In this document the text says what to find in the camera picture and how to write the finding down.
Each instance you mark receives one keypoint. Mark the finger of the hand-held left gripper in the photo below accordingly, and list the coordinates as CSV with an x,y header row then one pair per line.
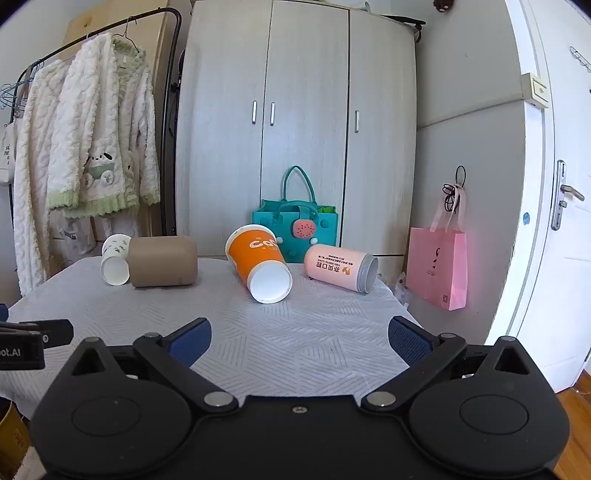
x,y
57,332

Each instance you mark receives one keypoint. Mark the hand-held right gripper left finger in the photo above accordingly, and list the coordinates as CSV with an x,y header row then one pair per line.
x,y
191,340

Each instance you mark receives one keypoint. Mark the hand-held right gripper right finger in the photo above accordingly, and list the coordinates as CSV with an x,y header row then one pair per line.
x,y
408,342

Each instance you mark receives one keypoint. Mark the orange paper cup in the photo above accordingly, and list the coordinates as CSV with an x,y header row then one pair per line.
x,y
254,254

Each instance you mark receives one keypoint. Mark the white paper cup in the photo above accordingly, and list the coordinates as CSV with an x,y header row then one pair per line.
x,y
115,270

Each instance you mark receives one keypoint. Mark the brown cup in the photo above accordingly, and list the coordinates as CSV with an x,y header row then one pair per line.
x,y
161,261

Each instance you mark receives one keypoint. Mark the pink cup with grey rim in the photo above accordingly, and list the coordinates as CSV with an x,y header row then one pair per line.
x,y
332,267

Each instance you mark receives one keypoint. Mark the clear plastic wrapper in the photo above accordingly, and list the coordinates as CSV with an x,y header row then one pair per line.
x,y
400,288

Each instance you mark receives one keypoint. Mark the pink paper bag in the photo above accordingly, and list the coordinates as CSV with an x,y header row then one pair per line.
x,y
438,263

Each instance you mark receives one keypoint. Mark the white printed garment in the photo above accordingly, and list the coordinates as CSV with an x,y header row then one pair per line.
x,y
74,235

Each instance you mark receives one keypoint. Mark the white patterned tablecloth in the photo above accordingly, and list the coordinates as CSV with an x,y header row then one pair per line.
x,y
300,332

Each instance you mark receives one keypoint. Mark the plain white fleece robe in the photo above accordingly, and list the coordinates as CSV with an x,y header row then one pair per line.
x,y
34,184

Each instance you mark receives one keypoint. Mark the teal felt handbag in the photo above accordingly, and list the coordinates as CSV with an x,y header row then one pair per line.
x,y
277,217

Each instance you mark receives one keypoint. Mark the white door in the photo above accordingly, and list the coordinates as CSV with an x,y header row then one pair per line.
x,y
572,277

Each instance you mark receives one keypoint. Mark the white tote bag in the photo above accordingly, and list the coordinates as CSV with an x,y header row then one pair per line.
x,y
7,157

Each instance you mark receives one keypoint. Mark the white fleece robe green trim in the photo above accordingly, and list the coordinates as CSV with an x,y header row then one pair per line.
x,y
106,115

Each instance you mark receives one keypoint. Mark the grey wooden wardrobe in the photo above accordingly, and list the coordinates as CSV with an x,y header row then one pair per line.
x,y
304,92

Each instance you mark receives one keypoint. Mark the black metal clothes rack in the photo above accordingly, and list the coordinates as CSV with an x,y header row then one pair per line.
x,y
178,32

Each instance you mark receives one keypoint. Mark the metal door hook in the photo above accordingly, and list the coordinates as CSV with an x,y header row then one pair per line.
x,y
582,59

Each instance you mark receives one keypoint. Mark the brown plush toy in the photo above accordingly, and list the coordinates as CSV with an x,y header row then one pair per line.
x,y
444,5

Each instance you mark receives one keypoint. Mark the beige wall switch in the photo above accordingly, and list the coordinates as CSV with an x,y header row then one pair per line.
x,y
538,90

